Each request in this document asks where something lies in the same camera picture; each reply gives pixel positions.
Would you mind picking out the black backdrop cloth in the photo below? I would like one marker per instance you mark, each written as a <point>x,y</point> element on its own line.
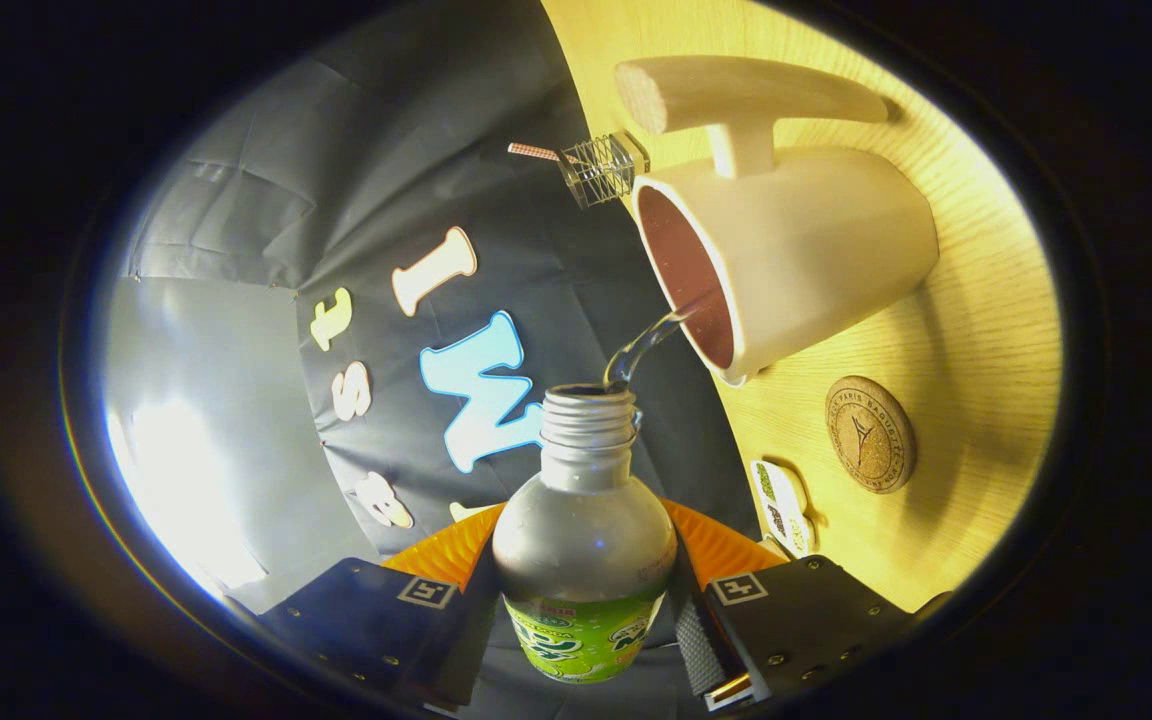
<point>416,130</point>

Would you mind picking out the round cork coaster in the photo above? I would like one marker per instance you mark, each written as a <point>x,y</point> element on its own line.
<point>871,435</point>

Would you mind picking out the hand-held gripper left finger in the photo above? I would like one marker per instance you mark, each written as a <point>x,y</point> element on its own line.
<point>466,650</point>

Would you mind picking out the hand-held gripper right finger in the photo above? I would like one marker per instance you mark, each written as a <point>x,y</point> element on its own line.
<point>701,645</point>

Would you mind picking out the pink striped straw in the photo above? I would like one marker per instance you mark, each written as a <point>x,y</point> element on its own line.
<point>536,151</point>

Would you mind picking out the white divided dish with beans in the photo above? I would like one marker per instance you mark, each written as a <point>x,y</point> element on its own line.
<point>784,505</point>

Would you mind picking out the silver bottle with green label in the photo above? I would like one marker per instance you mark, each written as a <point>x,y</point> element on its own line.
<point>581,540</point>

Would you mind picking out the clear juice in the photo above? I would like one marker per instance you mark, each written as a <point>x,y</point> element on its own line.
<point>641,345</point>

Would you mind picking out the wooden table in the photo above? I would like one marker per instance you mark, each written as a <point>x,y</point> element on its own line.
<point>976,420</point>

